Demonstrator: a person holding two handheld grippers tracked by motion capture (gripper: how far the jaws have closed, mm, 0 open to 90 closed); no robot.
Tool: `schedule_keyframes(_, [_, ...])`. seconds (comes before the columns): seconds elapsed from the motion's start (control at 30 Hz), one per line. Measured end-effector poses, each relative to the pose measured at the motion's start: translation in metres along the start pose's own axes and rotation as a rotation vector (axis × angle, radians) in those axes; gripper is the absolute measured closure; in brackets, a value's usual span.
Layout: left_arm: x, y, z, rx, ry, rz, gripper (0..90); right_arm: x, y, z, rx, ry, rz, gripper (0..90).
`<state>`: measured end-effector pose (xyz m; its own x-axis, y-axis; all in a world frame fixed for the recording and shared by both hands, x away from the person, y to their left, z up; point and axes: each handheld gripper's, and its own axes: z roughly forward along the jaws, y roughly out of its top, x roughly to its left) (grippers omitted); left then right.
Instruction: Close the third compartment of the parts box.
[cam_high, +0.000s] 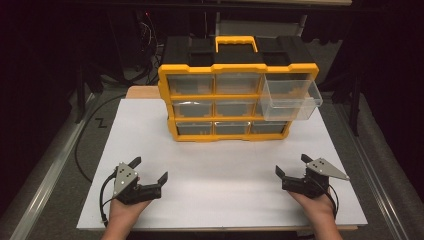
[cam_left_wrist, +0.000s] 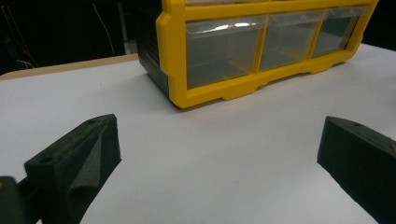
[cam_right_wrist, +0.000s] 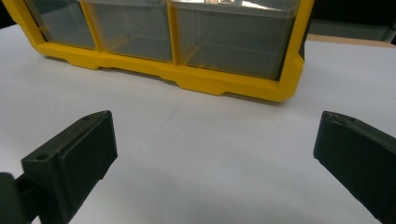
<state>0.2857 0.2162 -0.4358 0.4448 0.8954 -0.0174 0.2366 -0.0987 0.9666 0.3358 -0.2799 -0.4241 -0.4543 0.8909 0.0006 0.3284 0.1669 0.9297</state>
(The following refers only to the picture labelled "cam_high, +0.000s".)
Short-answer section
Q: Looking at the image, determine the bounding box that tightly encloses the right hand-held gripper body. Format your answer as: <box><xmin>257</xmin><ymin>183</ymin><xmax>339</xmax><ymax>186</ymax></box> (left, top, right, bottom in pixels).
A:
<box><xmin>281</xmin><ymin>157</ymin><xmax>351</xmax><ymax>200</ymax></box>

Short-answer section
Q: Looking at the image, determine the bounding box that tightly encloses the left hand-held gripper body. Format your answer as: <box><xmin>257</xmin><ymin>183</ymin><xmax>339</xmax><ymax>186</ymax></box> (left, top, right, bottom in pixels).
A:
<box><xmin>112</xmin><ymin>161</ymin><xmax>164</xmax><ymax>206</ymax></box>

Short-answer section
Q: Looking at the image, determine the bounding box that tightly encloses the clear plastic drawer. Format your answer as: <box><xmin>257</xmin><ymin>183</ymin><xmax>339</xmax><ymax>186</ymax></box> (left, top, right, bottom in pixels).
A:
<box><xmin>259</xmin><ymin>73</ymin><xmax>324</xmax><ymax>122</ymax></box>

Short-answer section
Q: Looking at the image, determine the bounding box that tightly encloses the yellow black drawer organizer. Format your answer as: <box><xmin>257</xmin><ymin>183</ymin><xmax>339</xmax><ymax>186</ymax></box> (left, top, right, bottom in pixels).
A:
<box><xmin>157</xmin><ymin>35</ymin><xmax>320</xmax><ymax>143</ymax></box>

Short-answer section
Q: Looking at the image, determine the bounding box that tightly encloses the person's right hand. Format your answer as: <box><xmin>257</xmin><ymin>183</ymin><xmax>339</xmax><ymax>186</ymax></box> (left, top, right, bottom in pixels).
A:
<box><xmin>287</xmin><ymin>187</ymin><xmax>338</xmax><ymax>232</ymax></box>

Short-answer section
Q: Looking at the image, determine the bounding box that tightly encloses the person's left hand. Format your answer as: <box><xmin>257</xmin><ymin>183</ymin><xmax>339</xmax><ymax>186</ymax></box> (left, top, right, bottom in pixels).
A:
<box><xmin>106</xmin><ymin>195</ymin><xmax>153</xmax><ymax>232</ymax></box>

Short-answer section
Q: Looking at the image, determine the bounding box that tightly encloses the grid of clear small drawers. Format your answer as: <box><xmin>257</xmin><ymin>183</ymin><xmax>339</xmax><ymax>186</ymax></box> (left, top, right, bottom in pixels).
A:
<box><xmin>166</xmin><ymin>73</ymin><xmax>290</xmax><ymax>136</ymax></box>

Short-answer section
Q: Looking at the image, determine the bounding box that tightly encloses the black metal stand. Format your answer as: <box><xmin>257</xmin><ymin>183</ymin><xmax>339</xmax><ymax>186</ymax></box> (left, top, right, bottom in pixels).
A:
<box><xmin>73</xmin><ymin>61</ymin><xmax>105</xmax><ymax>125</ymax></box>

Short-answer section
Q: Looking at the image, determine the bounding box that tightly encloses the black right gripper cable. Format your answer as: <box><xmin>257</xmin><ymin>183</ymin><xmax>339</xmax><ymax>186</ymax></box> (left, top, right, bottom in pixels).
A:
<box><xmin>318</xmin><ymin>184</ymin><xmax>340</xmax><ymax>220</ymax></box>

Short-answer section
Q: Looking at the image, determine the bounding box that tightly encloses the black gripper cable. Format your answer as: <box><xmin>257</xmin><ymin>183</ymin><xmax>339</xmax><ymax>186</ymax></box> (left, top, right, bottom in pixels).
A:
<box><xmin>98</xmin><ymin>173</ymin><xmax>118</xmax><ymax>229</ymax></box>
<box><xmin>318</xmin><ymin>184</ymin><xmax>340</xmax><ymax>220</ymax></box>

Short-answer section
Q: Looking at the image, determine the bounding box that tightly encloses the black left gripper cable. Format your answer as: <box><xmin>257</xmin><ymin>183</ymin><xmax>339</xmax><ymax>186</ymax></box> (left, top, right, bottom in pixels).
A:
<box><xmin>98</xmin><ymin>173</ymin><xmax>118</xmax><ymax>229</ymax></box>

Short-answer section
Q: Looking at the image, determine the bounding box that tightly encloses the long black floor cable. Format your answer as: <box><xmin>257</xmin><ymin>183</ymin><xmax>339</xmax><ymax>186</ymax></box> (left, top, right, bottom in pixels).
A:
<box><xmin>74</xmin><ymin>94</ymin><xmax>127</xmax><ymax>184</ymax></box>

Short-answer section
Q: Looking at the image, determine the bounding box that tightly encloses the metal rail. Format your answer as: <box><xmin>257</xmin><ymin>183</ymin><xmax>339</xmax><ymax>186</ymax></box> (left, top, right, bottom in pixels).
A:
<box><xmin>334</xmin><ymin>99</ymin><xmax>412</xmax><ymax>240</ymax></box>
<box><xmin>0</xmin><ymin>92</ymin><xmax>98</xmax><ymax>240</ymax></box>

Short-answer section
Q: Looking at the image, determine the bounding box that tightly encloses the bundle of dark cables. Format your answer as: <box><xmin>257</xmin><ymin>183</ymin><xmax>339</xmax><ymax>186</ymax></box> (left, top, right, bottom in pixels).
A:
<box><xmin>132</xmin><ymin>9</ymin><xmax>165</xmax><ymax>85</ymax></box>

